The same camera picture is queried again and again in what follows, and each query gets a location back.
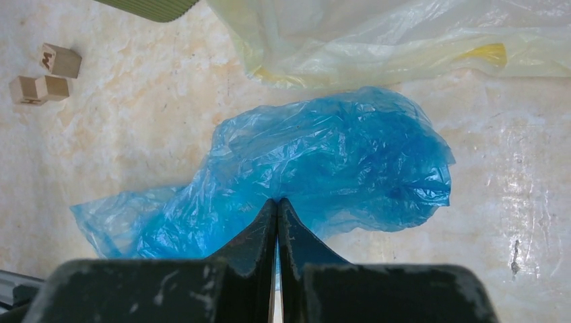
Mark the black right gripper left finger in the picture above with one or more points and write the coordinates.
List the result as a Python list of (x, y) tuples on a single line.
[(235, 284)]

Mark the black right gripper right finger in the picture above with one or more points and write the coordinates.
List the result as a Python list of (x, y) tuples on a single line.
[(318, 285)]

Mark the blue plastic trash bag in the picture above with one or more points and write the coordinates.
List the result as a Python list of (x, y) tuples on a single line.
[(366, 159)]

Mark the olive green plastic trash bin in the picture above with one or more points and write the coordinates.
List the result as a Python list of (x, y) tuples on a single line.
[(161, 11)]

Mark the large translucent yellow plastic bag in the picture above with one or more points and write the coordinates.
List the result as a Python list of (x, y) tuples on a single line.
[(348, 44)]

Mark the plain wooden cube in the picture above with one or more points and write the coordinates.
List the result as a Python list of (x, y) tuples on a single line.
[(49, 88)]

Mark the wooden letter cube M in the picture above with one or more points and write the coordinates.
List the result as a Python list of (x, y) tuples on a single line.
[(60, 61)]

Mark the wooden letter cube H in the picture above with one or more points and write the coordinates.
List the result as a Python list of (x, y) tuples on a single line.
[(23, 91)]

